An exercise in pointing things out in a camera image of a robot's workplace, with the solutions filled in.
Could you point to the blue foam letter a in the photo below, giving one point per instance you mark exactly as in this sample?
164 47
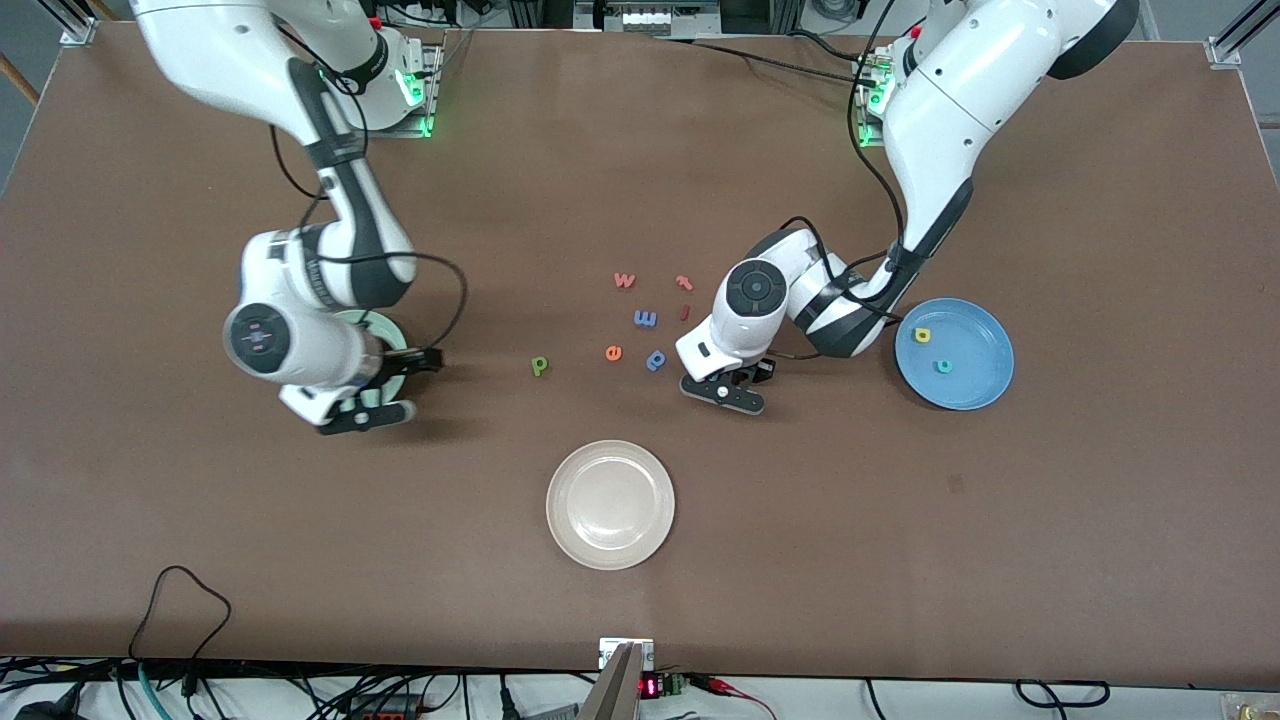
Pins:
656 359

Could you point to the aluminium frame post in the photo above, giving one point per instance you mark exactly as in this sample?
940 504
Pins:
1235 35
75 25

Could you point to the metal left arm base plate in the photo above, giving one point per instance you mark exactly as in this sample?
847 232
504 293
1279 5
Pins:
872 138

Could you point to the green plate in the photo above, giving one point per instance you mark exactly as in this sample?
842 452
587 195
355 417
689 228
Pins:
385 328

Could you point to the pink foam letter w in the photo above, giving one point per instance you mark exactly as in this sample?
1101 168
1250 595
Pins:
624 280

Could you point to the silver camera mast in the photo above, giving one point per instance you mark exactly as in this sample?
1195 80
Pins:
615 695

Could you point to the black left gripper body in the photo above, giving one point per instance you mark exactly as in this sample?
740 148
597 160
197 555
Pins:
758 372

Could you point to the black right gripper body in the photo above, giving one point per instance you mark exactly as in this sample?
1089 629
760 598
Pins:
412 364

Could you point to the blue foam letter m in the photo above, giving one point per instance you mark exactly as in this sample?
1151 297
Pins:
645 318

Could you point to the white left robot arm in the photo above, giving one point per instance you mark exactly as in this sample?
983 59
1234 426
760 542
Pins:
950 100

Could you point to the brown wooden stick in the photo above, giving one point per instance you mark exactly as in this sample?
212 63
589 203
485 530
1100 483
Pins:
15 75

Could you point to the grey connector box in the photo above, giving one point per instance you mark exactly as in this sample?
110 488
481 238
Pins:
645 18

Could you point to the small red display module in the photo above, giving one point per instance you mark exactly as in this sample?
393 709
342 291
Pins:
650 687

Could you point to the white bracket plate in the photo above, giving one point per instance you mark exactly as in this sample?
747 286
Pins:
606 652

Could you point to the blue plate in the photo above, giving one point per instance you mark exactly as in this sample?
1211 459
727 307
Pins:
965 340

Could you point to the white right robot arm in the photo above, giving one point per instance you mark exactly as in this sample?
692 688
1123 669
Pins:
220 60

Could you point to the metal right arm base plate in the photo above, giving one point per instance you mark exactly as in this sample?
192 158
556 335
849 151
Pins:
400 133

